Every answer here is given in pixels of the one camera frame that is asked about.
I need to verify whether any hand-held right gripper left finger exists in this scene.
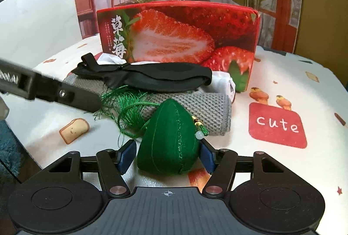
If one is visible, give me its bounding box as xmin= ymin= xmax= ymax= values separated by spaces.
xmin=48 ymin=139 xmax=137 ymax=197

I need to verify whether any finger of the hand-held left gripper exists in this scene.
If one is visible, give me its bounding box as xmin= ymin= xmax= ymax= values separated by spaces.
xmin=33 ymin=73 xmax=103 ymax=113

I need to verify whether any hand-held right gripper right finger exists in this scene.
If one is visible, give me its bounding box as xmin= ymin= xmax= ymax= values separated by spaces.
xmin=199 ymin=139 xmax=289 ymax=197

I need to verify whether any green zongzi plush with tassel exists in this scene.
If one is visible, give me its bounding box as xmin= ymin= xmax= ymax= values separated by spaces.
xmin=94 ymin=85 xmax=210 ymax=176

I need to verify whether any grey knitted cloth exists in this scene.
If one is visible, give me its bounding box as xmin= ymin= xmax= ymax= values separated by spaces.
xmin=62 ymin=73 xmax=232 ymax=137

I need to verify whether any white plastic packet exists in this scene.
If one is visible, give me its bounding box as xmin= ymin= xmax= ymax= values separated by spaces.
xmin=98 ymin=53 xmax=236 ymax=103

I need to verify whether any red strawberry cardboard box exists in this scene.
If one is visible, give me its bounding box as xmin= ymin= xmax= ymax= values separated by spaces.
xmin=96 ymin=1 xmax=261 ymax=93

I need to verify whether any teal fuzzy cloth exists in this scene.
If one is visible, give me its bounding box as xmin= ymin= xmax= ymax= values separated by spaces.
xmin=0 ymin=119 xmax=31 ymax=179

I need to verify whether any black eye mask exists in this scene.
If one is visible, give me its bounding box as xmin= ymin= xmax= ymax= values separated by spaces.
xmin=71 ymin=53 xmax=213 ymax=89

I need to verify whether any white printed tablecloth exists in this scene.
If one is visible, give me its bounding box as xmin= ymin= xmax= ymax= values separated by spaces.
xmin=4 ymin=34 xmax=348 ymax=225

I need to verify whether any wooden panel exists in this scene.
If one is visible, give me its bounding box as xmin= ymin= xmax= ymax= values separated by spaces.
xmin=295 ymin=0 xmax=348 ymax=80

